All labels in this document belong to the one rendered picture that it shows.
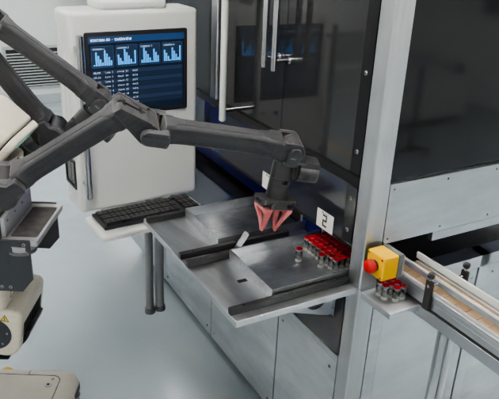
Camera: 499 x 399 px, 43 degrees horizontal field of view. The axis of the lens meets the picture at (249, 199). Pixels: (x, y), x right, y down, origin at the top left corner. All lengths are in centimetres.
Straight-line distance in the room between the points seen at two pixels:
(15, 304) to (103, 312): 141
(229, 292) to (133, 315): 153
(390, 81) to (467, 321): 65
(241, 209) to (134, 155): 48
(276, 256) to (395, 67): 72
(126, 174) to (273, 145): 102
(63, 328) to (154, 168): 108
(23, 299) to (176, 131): 76
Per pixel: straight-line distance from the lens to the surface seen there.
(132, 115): 148
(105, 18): 234
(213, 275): 190
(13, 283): 188
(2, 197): 162
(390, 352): 215
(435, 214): 197
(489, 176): 208
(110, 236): 232
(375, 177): 174
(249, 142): 159
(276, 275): 192
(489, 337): 172
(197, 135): 155
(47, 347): 316
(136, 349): 308
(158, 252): 285
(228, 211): 231
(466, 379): 255
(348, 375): 207
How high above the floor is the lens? 185
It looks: 24 degrees down
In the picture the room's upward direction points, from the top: 3 degrees clockwise
